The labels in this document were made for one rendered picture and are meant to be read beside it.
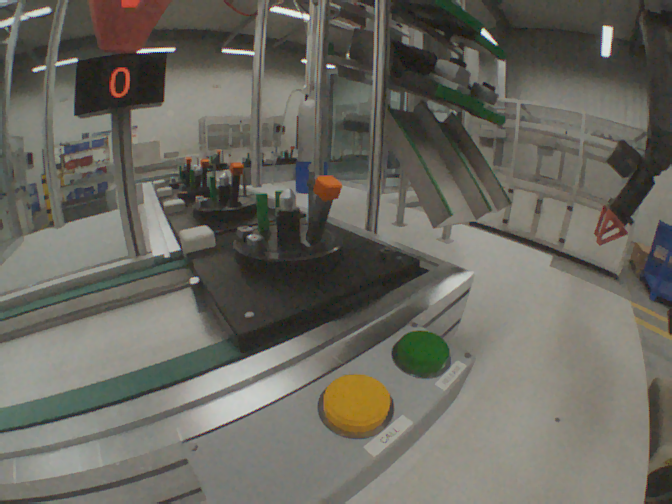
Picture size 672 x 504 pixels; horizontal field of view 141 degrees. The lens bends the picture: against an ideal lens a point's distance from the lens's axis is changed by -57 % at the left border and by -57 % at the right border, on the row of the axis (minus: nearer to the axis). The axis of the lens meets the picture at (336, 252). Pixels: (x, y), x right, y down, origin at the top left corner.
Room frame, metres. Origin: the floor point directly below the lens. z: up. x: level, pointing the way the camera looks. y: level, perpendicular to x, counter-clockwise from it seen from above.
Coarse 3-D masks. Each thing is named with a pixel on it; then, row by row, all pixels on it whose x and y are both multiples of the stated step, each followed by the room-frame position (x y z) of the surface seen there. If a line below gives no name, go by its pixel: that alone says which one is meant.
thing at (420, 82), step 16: (368, 32) 0.55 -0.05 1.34; (352, 48) 0.60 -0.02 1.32; (368, 48) 0.55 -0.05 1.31; (400, 48) 0.65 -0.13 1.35; (416, 48) 0.61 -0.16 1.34; (368, 64) 0.55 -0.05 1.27; (400, 64) 0.47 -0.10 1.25; (416, 64) 0.61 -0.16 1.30; (432, 64) 0.57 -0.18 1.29; (400, 80) 0.47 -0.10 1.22; (416, 80) 0.43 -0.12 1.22; (432, 80) 0.41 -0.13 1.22; (432, 96) 0.40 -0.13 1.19; (448, 96) 0.41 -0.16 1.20; (464, 96) 0.43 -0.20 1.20
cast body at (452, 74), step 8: (440, 64) 0.44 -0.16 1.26; (448, 64) 0.43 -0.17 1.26; (456, 64) 0.42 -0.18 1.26; (464, 64) 0.42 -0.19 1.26; (432, 72) 0.46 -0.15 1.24; (440, 72) 0.44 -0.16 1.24; (448, 72) 0.43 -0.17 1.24; (456, 72) 0.42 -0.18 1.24; (464, 72) 0.43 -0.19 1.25; (440, 80) 0.44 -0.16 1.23; (448, 80) 0.43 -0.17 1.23; (456, 80) 0.43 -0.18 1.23; (464, 80) 0.44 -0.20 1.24; (456, 88) 0.42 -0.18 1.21; (464, 88) 0.43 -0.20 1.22
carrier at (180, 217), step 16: (224, 176) 0.50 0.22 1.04; (224, 192) 0.50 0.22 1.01; (176, 208) 0.51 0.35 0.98; (192, 208) 0.53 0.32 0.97; (208, 208) 0.46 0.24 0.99; (224, 208) 0.45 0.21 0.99; (240, 208) 0.46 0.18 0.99; (256, 208) 0.50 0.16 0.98; (176, 224) 0.42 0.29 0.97; (192, 224) 0.42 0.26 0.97; (208, 224) 0.42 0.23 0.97; (224, 224) 0.42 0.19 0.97; (240, 224) 0.42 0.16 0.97; (256, 224) 0.43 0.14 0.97; (176, 240) 0.38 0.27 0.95
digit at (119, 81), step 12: (108, 60) 0.25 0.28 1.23; (120, 60) 0.26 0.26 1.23; (132, 60) 0.27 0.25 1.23; (108, 72) 0.25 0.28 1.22; (120, 72) 0.26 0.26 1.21; (132, 72) 0.27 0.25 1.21; (108, 84) 0.25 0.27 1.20; (120, 84) 0.26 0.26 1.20; (132, 84) 0.27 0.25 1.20; (108, 96) 0.25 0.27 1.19; (120, 96) 0.26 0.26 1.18; (132, 96) 0.27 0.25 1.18
